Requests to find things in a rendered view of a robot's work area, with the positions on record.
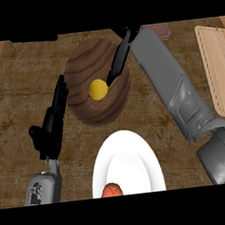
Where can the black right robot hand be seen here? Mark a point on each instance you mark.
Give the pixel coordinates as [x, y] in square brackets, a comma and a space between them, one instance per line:
[120, 59]

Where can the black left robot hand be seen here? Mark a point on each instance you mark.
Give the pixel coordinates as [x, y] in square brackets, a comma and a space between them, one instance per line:
[51, 124]

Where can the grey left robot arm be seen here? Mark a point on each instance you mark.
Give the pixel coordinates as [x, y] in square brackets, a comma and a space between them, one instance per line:
[44, 188]

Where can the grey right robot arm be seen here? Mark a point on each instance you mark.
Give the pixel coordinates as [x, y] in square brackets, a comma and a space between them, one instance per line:
[179, 103]

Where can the yellow lemon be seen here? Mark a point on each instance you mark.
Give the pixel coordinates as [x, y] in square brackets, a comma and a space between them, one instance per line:
[98, 89]

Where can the brown wooden bowl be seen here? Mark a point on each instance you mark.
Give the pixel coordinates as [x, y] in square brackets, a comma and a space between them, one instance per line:
[83, 71]

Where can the white plate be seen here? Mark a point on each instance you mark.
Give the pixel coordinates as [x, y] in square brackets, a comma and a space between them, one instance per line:
[126, 162]

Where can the brown wooden block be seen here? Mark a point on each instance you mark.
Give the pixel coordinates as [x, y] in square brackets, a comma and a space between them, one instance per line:
[159, 30]

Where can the orange fruit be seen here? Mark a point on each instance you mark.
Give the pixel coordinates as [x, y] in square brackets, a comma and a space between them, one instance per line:
[111, 190]

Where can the pale wooden cutting board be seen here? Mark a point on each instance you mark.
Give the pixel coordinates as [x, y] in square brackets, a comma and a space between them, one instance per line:
[220, 72]

